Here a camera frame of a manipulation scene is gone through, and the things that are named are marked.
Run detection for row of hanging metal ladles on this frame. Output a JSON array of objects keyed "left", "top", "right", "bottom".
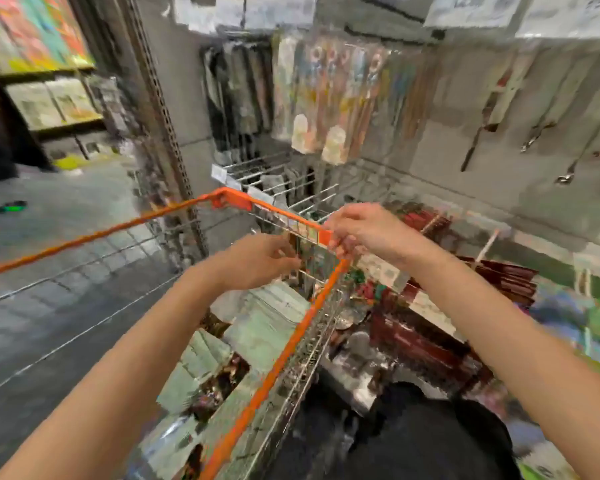
[{"left": 459, "top": 50, "right": 600, "bottom": 201}]

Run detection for person's black trousers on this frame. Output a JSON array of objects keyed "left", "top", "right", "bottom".
[{"left": 279, "top": 381, "right": 525, "bottom": 480}]

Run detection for shelf of colourful books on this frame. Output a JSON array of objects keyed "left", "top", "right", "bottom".
[{"left": 0, "top": 0, "right": 106, "bottom": 133}]

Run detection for row of hanging colourful chopstick packets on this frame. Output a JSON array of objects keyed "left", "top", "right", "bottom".
[{"left": 271, "top": 34, "right": 433, "bottom": 166}]

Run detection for person's right hand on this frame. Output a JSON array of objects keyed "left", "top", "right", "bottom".
[{"left": 323, "top": 203, "right": 421, "bottom": 269}]

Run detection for person's left hand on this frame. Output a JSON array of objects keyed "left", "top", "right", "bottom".
[{"left": 211, "top": 233, "right": 304, "bottom": 292}]

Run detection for stack of dark red boxes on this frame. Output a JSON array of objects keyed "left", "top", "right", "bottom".
[{"left": 369, "top": 205, "right": 540, "bottom": 395}]

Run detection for person's left forearm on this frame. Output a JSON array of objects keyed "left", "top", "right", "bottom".
[{"left": 0, "top": 262, "right": 231, "bottom": 480}]

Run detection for pile of pale green packets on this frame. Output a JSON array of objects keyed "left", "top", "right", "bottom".
[{"left": 140, "top": 280, "right": 313, "bottom": 480}]

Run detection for row of white paper signs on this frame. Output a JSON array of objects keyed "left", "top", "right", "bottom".
[{"left": 172, "top": 0, "right": 600, "bottom": 40}]

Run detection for row of hanging black packets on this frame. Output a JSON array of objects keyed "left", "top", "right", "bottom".
[{"left": 201, "top": 41, "right": 275, "bottom": 153}]

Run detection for row of metal peg hooks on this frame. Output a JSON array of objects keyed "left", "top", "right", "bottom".
[{"left": 211, "top": 151, "right": 342, "bottom": 218}]

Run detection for perforated metal shelf post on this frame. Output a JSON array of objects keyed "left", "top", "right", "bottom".
[{"left": 117, "top": 0, "right": 210, "bottom": 255}]

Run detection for orange-rimmed wire shopping cart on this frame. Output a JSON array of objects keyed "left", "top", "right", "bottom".
[{"left": 0, "top": 187, "right": 366, "bottom": 480}]

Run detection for person's right forearm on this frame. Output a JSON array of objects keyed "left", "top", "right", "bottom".
[{"left": 400, "top": 234, "right": 600, "bottom": 480}]

